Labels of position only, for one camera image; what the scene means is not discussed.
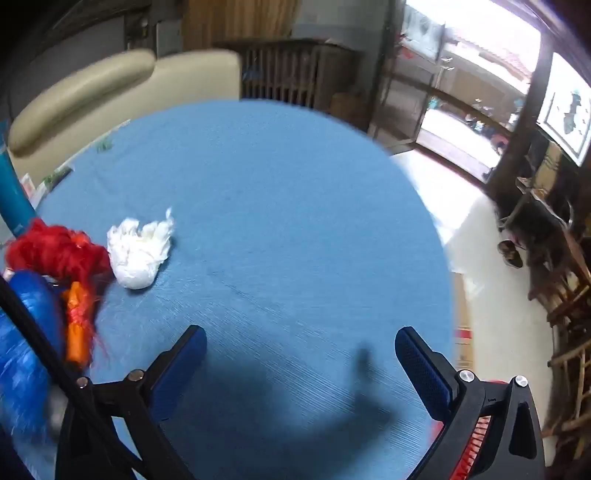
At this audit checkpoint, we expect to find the black metal rack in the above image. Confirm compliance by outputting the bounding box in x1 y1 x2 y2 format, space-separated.
369 60 437 148

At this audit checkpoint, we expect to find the cardboard box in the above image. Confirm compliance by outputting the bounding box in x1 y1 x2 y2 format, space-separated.
330 92 370 132

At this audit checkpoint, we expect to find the wooden chair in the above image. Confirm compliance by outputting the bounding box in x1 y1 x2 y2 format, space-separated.
526 217 591 324

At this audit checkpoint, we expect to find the wooden slatted cabinet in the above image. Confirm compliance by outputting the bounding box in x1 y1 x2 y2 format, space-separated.
217 39 365 112

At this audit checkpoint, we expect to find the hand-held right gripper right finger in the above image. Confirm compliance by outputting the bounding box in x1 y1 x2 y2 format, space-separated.
394 326 546 480

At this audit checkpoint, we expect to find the framed picture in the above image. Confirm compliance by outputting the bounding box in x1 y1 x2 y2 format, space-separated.
536 53 591 167

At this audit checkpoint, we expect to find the brown curtain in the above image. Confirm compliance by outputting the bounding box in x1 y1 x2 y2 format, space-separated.
182 0 301 47

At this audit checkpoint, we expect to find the bamboo chair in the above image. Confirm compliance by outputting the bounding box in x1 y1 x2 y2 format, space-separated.
540 323 591 462

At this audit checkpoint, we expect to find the torn blue carton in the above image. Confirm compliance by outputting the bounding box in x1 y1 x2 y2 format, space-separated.
0 270 65 444

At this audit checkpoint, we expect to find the red plastic basket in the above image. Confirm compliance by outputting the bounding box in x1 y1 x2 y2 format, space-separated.
455 378 504 480

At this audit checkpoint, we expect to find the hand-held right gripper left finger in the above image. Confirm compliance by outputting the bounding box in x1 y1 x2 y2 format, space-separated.
55 325 207 480

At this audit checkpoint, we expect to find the dark green snack packet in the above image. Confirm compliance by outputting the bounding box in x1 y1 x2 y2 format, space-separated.
39 166 75 192

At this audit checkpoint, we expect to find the teal bottle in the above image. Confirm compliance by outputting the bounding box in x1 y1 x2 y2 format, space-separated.
0 120 38 232

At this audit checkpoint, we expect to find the white crumpled tissue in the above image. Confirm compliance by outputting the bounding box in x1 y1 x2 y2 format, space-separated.
107 208 176 291

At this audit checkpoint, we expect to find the flat cardboard with red tape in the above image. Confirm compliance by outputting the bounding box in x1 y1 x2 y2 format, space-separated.
452 272 475 365

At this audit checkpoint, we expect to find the cream leather sofa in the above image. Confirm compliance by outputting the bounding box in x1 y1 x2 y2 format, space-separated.
8 48 242 185

